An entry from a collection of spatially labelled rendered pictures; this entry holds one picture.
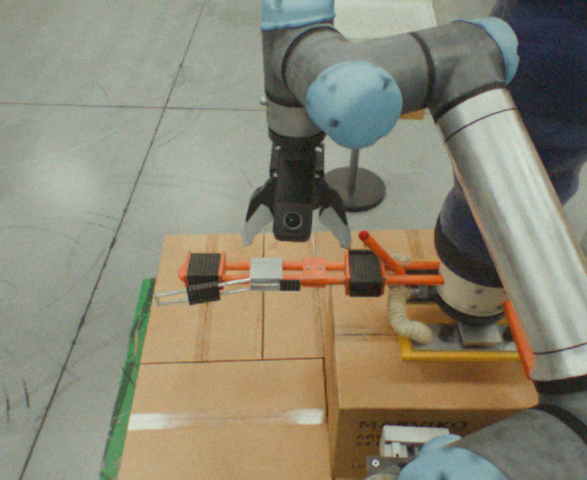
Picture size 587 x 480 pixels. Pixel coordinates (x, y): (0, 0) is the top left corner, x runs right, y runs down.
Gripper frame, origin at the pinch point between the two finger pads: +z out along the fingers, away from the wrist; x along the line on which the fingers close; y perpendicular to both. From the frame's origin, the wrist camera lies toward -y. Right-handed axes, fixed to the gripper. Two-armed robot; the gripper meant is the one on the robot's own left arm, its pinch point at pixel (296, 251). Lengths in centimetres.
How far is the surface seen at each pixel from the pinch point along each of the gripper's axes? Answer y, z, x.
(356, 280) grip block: 21.8, 31.2, -11.9
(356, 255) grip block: 29.9, 32.0, -12.2
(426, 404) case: 8, 58, -29
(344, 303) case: 37, 58, -11
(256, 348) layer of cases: 48, 98, 15
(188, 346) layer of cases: 48, 98, 38
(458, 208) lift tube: 23.9, 12.0, -29.4
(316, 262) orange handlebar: 27.7, 32.3, -3.4
